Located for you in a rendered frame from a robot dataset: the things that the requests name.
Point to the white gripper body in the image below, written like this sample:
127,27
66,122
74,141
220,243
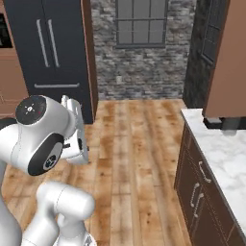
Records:
78,126

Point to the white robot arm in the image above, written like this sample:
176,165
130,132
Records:
41,137

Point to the dark brown base cabinet run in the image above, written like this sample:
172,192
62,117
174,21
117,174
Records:
192,179

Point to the brown tall cabinet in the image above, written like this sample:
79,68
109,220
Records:
229,64

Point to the brown wooden fridge side panel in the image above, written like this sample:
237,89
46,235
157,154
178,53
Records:
90,51

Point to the dark navy fridge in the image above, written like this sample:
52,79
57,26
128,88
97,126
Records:
64,41

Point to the black built-in oven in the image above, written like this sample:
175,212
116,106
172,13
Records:
4,32

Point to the grey framed window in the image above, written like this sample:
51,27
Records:
141,22

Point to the dark framed side window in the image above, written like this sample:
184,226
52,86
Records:
211,32

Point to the white wall outlet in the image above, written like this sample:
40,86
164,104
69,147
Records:
119,79

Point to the brown wall cabinet run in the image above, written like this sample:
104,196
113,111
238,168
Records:
11,80

